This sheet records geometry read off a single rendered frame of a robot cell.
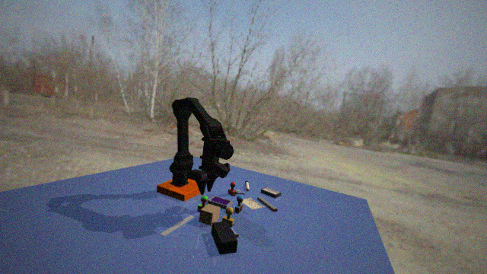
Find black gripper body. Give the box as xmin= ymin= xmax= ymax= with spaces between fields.
xmin=187 ymin=153 xmax=219 ymax=181

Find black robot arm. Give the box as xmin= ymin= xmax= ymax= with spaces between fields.
xmin=169 ymin=97 xmax=234 ymax=187

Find beige flat bar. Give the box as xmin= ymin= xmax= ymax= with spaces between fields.
xmin=160 ymin=215 xmax=194 ymax=236

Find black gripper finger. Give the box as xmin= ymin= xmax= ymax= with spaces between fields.
xmin=196 ymin=178 xmax=210 ymax=195
xmin=207 ymin=174 xmax=219 ymax=192

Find green and brown stamp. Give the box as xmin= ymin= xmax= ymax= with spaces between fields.
xmin=198 ymin=196 xmax=208 ymax=212

